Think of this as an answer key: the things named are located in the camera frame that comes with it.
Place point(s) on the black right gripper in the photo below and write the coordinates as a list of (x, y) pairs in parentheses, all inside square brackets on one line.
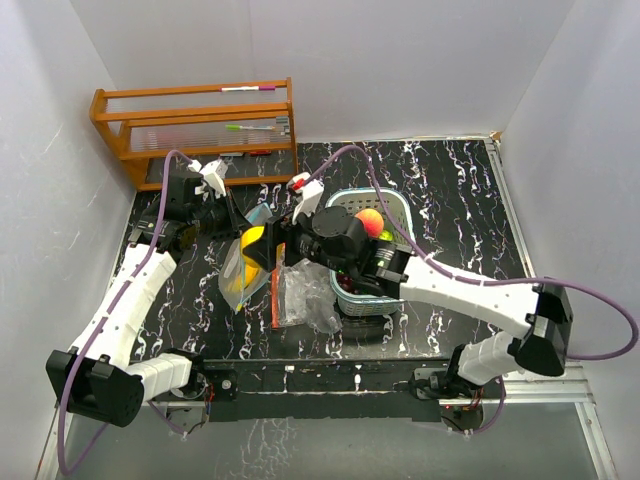
[(264, 249)]

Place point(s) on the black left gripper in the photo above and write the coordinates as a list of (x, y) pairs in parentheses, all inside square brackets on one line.
[(234, 219)]

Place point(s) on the yellow lemon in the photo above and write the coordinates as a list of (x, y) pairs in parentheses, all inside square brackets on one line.
[(249, 237)]

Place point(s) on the yellow banana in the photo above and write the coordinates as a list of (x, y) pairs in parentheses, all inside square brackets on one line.
[(245, 278)]

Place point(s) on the blue zip top bag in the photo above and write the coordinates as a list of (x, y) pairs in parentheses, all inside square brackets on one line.
[(229, 269)]

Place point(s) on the red orange peach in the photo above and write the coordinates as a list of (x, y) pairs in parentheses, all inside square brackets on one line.
[(372, 221)]

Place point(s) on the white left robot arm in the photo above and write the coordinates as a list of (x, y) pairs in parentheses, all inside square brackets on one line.
[(95, 377)]

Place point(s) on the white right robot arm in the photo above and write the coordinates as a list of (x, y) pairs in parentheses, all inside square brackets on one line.
[(534, 321)]

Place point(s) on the orange zip plastic bag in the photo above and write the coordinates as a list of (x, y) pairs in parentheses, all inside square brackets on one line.
[(302, 295)]

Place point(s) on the wooden shelf rack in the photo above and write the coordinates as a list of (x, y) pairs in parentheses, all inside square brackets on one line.
[(140, 126)]

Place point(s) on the purple grapes bunch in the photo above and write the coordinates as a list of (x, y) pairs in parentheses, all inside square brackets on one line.
[(346, 284)]

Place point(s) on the green white marker pen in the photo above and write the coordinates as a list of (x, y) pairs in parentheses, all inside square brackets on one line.
[(239, 127)]

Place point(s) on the white plastic basket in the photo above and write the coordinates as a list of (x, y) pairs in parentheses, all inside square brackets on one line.
[(354, 200)]

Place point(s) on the green lime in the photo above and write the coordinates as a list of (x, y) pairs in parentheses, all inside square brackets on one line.
[(386, 235)]

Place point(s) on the pink white marker pen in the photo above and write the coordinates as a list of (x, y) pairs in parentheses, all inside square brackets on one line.
[(248, 88)]

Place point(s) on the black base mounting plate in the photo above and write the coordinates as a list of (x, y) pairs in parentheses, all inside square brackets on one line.
[(334, 389)]

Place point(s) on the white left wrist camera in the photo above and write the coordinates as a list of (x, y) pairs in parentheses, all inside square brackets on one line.
[(212, 177)]

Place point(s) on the aluminium frame rail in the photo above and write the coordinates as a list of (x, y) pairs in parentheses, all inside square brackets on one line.
[(573, 387)]

